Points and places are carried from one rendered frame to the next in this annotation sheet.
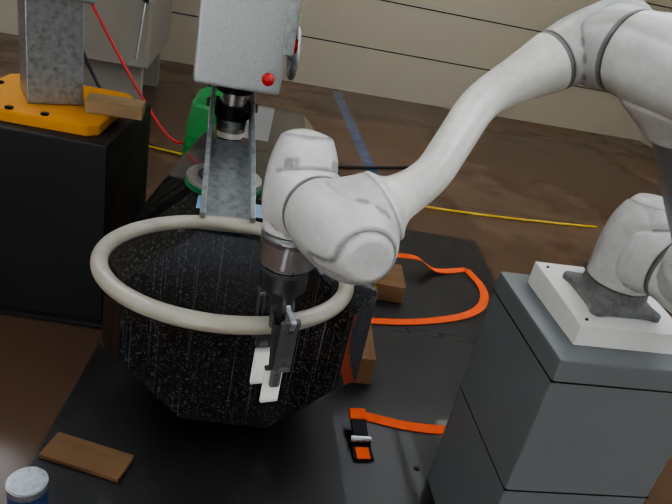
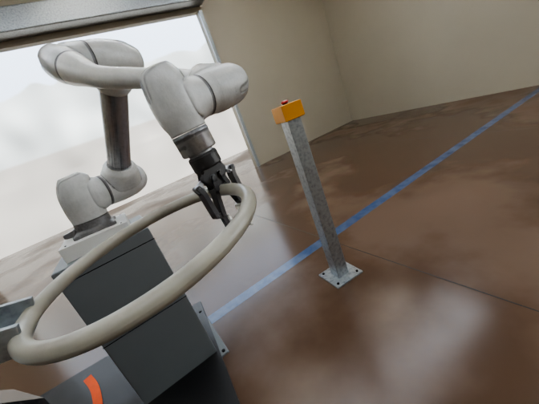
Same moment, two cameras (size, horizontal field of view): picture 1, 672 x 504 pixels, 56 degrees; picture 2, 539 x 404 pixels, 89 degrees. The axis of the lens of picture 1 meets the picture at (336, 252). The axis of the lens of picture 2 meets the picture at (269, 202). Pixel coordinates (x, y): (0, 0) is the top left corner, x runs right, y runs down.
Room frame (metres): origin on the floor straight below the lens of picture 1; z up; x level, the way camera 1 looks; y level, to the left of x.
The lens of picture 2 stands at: (0.91, 0.78, 1.10)
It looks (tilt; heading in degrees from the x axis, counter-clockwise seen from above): 18 degrees down; 257
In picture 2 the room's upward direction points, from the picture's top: 21 degrees counter-clockwise
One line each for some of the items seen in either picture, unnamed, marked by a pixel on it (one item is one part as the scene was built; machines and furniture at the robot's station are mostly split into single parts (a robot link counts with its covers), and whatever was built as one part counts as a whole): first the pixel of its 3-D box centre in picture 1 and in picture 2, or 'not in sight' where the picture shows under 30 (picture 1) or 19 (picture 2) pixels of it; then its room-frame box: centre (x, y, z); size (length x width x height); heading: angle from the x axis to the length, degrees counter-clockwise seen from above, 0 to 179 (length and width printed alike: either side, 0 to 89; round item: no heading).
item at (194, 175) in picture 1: (224, 178); not in sight; (1.67, 0.36, 0.85); 0.21 x 0.21 x 0.01
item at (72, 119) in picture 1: (51, 101); not in sight; (2.27, 1.17, 0.76); 0.49 x 0.49 x 0.05; 6
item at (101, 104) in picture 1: (115, 106); not in sight; (2.25, 0.91, 0.81); 0.20 x 0.10 x 0.05; 104
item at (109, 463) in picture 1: (87, 456); not in sight; (1.34, 0.59, 0.02); 0.25 x 0.10 x 0.01; 84
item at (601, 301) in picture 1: (609, 284); (89, 225); (1.43, -0.68, 0.89); 0.22 x 0.18 x 0.06; 12
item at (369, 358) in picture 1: (355, 347); not in sight; (2.11, -0.16, 0.07); 0.30 x 0.12 x 0.12; 7
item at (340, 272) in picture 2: not in sight; (315, 197); (0.32, -0.59, 0.54); 0.20 x 0.20 x 1.09; 6
